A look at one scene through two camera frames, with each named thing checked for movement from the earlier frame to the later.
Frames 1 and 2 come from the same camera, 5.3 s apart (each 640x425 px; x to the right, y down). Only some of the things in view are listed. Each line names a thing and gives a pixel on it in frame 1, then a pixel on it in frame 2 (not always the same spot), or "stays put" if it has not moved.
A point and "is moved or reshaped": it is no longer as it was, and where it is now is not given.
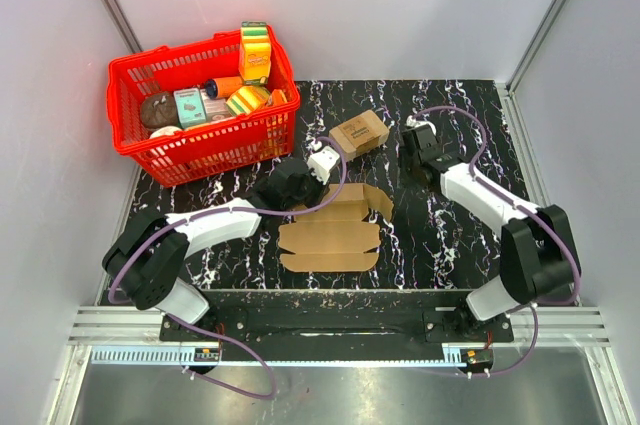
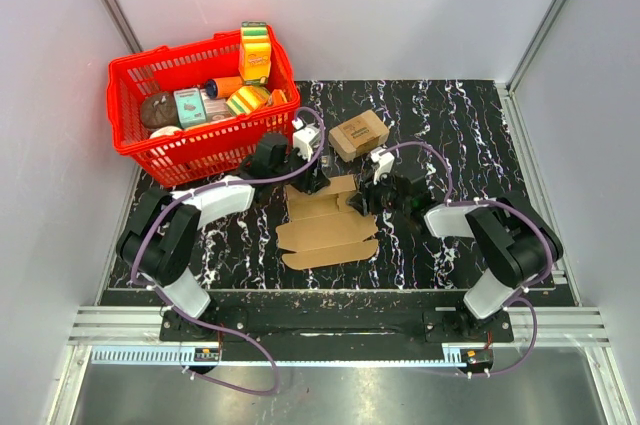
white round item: [164, 131] stays put
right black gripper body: [410, 161] -> [382, 196]
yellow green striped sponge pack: [247, 99] stays put
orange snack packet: [277, 97] stays put
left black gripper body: [310, 197] -> [306, 182]
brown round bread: [159, 110] stays put
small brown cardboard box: [360, 134] stays put
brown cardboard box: [336, 238] is moved or reshaped
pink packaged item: [216, 109] stays put
